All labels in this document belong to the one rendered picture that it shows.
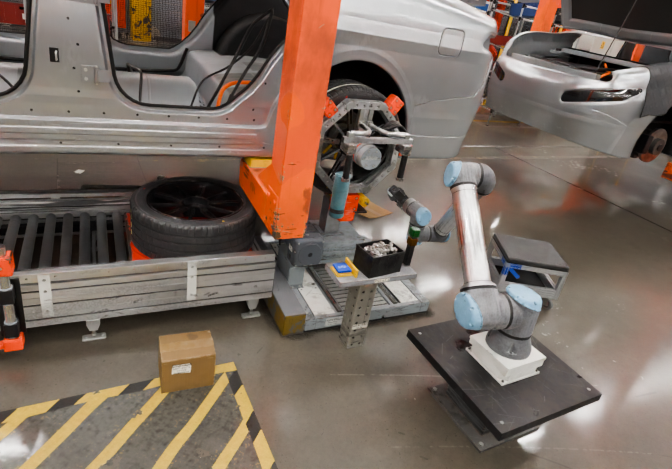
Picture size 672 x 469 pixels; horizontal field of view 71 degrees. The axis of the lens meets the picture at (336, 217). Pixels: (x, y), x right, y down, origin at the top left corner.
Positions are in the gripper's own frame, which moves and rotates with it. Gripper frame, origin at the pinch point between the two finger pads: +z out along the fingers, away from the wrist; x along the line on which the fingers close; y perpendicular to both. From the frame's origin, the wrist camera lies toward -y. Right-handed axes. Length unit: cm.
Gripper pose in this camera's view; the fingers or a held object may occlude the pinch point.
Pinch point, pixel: (388, 188)
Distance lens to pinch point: 283.6
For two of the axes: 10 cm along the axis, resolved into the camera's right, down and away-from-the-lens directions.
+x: 7.5, -6.6, 0.2
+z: -4.2, -4.4, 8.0
